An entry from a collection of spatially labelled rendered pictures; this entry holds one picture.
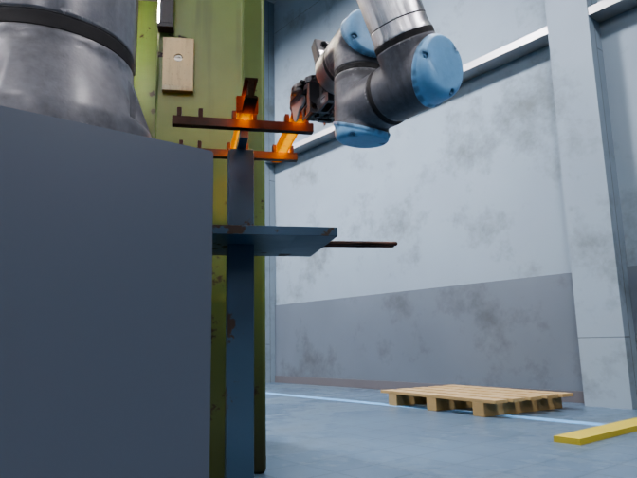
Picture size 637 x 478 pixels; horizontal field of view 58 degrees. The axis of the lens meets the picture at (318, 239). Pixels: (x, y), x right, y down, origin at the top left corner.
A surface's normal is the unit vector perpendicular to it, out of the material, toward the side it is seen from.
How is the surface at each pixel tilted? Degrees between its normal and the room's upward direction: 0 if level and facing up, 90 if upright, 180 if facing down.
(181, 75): 90
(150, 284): 90
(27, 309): 90
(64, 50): 70
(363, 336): 90
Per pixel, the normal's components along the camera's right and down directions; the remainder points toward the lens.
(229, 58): 0.17, -0.18
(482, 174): -0.78, -0.10
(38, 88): 0.40, -0.50
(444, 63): 0.59, -0.08
